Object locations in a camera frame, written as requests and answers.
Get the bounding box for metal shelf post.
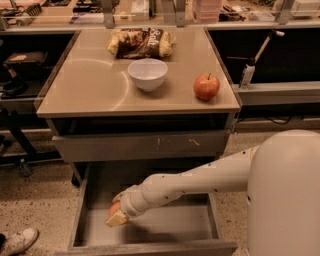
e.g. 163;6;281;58
175;0;186;27
101;0;115;29

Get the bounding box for brown chip bag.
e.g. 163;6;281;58
106;28;175;59

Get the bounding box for pink stacked containers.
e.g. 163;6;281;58
192;0;222;23

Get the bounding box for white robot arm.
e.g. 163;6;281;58
106;130;320;256

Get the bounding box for red apple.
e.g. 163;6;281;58
193;73;220;101

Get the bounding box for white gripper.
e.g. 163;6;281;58
105;185;151;227

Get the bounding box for white bowl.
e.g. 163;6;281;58
127;58;168;92

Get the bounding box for grey drawer cabinet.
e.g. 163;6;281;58
37;27;240;177

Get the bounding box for white sneaker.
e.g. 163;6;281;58
0;228;39;256

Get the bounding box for open middle drawer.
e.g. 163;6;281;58
54;160;237;256

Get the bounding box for closed top drawer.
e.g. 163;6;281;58
52;130;229;162

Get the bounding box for orange fruit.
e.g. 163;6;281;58
109;201;120;216

